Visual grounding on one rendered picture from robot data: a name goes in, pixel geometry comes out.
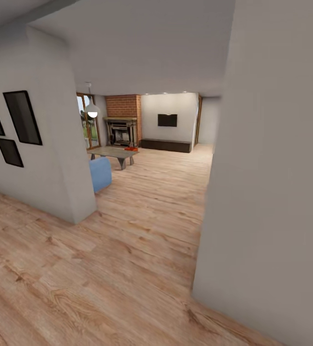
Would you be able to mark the cabinet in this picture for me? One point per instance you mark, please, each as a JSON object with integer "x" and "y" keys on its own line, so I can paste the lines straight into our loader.
{"x": 168, "y": 145}

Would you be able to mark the sofa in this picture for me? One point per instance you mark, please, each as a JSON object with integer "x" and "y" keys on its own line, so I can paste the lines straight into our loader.
{"x": 101, "y": 175}

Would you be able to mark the coffee table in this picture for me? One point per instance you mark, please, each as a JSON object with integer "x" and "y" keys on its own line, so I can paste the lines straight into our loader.
{"x": 120, "y": 154}

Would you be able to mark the room light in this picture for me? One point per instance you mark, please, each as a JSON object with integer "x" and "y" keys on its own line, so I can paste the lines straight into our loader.
{"x": 91, "y": 107}

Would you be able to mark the wood fireplace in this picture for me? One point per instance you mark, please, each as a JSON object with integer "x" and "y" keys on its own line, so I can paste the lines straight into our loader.
{"x": 122, "y": 133}

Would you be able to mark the wall mounted tv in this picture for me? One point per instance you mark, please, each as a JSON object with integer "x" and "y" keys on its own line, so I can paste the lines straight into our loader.
{"x": 167, "y": 120}

